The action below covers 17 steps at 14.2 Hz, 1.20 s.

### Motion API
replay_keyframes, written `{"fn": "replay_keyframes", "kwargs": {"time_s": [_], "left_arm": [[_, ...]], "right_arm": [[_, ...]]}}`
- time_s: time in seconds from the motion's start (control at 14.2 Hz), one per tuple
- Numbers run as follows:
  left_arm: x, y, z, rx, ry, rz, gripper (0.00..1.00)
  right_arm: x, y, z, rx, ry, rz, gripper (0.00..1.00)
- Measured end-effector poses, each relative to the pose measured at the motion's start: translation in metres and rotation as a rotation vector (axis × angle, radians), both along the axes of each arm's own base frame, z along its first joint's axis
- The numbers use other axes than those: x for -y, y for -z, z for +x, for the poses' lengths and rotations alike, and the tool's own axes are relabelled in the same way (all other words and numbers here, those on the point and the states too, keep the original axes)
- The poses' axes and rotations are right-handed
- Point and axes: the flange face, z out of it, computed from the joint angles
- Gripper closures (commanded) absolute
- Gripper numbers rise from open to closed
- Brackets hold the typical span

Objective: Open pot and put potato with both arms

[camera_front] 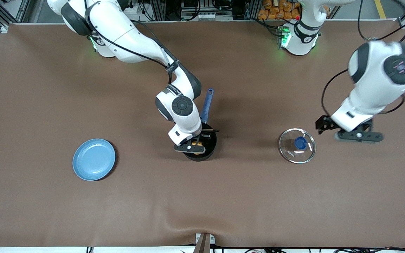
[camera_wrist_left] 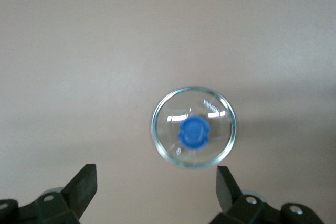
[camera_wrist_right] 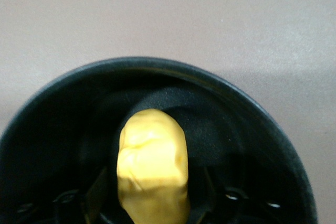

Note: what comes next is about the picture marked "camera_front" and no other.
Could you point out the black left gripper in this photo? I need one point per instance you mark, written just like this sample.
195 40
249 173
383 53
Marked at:
323 123

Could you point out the white power strip with plugs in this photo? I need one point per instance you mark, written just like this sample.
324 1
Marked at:
134 10

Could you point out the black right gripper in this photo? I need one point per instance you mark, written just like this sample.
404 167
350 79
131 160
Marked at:
204 138

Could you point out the light blue plate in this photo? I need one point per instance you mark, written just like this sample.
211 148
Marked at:
93 160

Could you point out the brown table cover mat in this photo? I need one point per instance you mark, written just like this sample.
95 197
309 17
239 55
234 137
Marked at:
294 203

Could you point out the aluminium frame post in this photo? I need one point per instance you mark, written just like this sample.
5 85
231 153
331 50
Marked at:
159 10

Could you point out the yellow potato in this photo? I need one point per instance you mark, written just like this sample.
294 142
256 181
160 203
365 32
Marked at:
197 142

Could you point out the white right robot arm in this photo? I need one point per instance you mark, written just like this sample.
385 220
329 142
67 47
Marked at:
125 38

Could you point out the glass lid with blue knob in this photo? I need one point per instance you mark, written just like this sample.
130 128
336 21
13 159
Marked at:
301 143

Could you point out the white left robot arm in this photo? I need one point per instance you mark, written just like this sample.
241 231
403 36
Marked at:
374 77

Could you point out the bag of orange buns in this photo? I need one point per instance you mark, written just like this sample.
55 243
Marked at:
276 10

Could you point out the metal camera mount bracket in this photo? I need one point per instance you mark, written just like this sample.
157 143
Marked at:
204 243

